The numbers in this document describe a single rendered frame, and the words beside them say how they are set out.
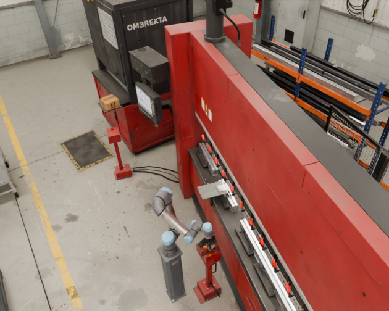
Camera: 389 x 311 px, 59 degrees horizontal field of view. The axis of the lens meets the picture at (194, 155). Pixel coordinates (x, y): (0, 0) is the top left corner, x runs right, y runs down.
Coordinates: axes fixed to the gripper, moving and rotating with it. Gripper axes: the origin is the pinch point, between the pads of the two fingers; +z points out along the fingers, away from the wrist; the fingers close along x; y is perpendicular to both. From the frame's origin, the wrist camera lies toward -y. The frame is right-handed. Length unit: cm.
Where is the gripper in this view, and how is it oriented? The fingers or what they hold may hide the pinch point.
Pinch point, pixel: (209, 249)
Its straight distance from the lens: 325.5
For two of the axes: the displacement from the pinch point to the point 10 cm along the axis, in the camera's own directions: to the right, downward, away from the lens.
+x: -4.4, -5.7, 7.0
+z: 1.2, 7.3, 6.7
